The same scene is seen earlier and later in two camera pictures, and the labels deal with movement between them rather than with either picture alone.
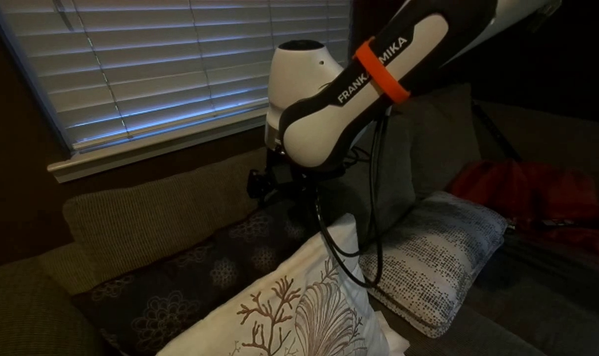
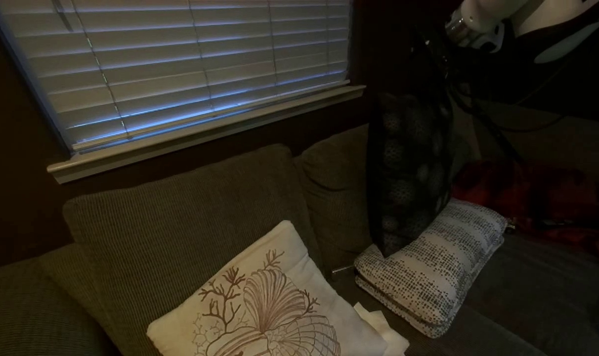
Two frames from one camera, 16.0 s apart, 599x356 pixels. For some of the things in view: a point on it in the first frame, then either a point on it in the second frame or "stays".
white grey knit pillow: [424, 265] stays
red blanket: [561, 200] stays
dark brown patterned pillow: [136, 311] → [411, 163]
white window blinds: [116, 72] stays
